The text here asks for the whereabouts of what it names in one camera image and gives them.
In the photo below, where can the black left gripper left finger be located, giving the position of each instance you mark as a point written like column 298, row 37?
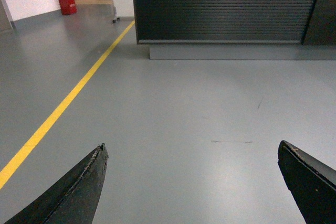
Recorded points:
column 74, row 197

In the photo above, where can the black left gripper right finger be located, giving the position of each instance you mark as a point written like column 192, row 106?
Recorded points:
column 310, row 181

